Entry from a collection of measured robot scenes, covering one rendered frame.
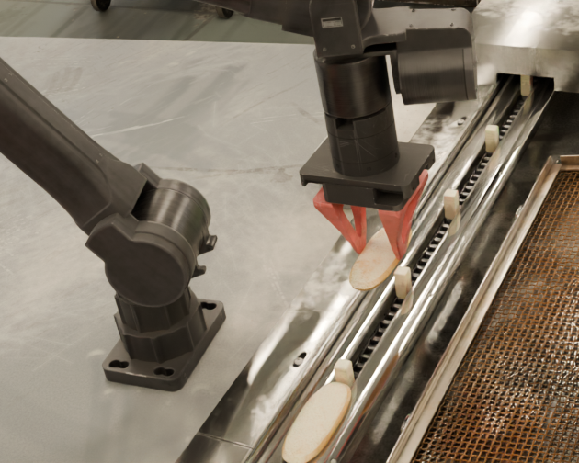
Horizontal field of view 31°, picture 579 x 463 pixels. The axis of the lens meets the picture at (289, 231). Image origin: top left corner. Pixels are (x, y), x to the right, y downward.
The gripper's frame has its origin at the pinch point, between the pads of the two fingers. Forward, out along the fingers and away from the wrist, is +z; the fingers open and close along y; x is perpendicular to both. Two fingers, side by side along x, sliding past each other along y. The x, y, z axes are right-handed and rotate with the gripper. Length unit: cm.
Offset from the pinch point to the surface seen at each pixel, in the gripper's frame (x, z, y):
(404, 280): -4.7, 7.8, 0.5
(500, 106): -41.8, 9.2, 3.0
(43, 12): -222, 87, 254
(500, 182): -23.7, 8.1, -2.9
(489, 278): -3.5, 4.9, -8.6
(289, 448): 18.1, 8.2, 1.6
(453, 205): -18.7, 8.3, 0.6
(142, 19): -222, 89, 206
